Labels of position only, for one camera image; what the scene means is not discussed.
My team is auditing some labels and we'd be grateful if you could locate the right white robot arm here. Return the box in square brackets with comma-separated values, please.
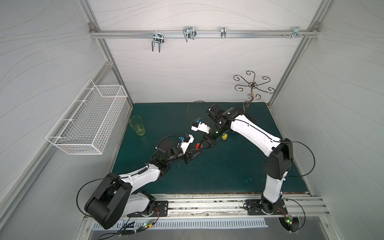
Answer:
[193, 104, 293, 215]

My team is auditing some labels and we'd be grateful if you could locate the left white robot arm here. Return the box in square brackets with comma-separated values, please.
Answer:
[84, 141, 202, 230]

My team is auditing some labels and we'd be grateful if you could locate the bronze scroll jewelry stand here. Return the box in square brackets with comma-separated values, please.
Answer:
[233, 71, 276, 114]

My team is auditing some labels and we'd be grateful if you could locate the white vent strip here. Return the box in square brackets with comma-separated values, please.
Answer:
[92, 218, 269, 232]

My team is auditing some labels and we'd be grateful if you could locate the small metal clip hook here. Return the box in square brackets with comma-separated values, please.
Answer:
[221, 27, 227, 39]

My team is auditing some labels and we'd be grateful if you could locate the double prong metal hook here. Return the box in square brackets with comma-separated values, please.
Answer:
[152, 33, 165, 53]

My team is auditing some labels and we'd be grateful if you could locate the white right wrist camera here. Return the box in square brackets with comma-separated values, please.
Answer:
[191, 119, 211, 134]

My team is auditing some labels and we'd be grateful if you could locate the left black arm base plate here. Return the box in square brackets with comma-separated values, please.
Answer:
[124, 201, 169, 218]

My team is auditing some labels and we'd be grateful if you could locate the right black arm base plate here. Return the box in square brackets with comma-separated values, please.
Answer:
[243, 199, 288, 216]

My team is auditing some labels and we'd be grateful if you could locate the white wire basket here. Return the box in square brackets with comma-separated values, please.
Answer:
[46, 80, 128, 155]

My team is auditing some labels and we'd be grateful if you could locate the wire loop metal hook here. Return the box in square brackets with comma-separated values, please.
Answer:
[183, 27, 197, 42]

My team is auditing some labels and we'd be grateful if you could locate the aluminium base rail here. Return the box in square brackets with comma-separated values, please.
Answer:
[83, 193, 331, 220]

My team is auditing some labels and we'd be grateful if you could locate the metal bracket hook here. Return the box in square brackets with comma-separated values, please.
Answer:
[282, 27, 309, 39]

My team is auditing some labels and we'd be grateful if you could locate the aluminium top rail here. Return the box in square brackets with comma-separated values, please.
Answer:
[90, 29, 320, 40]

